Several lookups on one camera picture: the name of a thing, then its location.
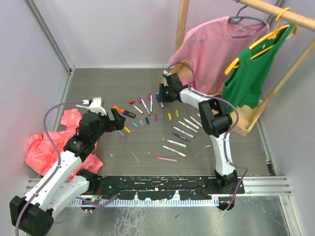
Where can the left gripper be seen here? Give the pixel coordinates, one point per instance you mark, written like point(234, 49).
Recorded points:
point(117, 123)

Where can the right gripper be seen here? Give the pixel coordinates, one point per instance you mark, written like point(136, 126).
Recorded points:
point(161, 97)

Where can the orange black highlighter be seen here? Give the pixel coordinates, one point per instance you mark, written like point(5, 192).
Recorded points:
point(128, 114)

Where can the purple cap white marker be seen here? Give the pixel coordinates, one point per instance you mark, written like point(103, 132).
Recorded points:
point(151, 103)

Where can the pink cap marker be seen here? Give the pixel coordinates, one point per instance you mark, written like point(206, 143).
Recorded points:
point(145, 106)

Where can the magenta marker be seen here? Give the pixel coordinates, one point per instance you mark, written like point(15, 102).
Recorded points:
point(187, 126)

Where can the yellow cap marker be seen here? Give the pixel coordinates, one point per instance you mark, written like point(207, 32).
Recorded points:
point(197, 122)

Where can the white silver marker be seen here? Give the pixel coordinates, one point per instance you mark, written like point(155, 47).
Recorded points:
point(82, 107)

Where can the grey marker pen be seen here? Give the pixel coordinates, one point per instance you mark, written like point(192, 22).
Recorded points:
point(192, 124)

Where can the purple marker pen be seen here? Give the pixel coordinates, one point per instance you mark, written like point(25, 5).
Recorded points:
point(179, 136)

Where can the teal marker pen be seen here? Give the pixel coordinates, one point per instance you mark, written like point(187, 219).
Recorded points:
point(177, 143)

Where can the light pink marker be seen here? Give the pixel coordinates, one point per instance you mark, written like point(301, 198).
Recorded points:
point(167, 159)

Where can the yellow marker pen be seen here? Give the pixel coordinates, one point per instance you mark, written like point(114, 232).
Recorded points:
point(174, 151)

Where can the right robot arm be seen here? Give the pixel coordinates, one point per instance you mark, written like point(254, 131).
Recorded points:
point(216, 121)

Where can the pink t-shirt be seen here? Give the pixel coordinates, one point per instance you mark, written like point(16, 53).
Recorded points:
point(211, 47)

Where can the green tank top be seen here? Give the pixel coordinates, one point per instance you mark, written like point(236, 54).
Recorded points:
point(244, 86)

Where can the red crumpled plastic bag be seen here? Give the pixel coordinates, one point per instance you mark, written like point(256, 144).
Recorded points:
point(41, 155)

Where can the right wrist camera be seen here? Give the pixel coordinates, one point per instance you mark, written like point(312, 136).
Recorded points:
point(164, 79)

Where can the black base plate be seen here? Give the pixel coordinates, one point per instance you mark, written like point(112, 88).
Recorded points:
point(165, 187)

